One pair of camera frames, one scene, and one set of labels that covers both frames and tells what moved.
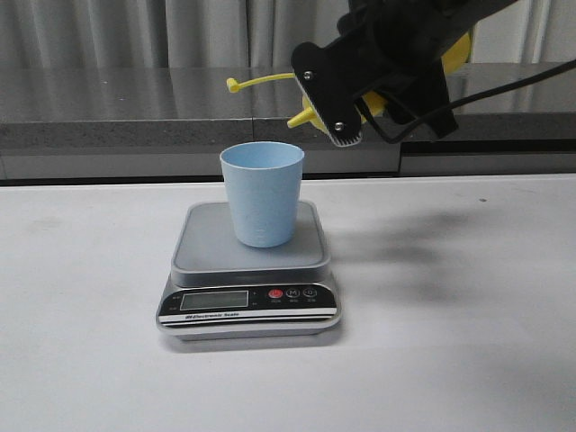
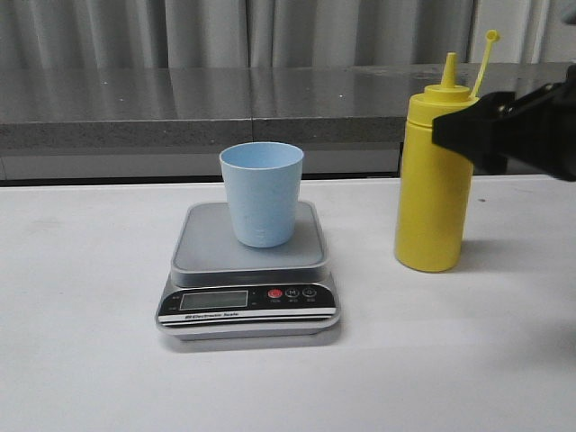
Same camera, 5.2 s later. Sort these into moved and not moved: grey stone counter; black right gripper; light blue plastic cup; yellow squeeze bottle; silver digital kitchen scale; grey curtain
Moved: black right gripper; yellow squeeze bottle
Not moved: grey stone counter; grey curtain; silver digital kitchen scale; light blue plastic cup
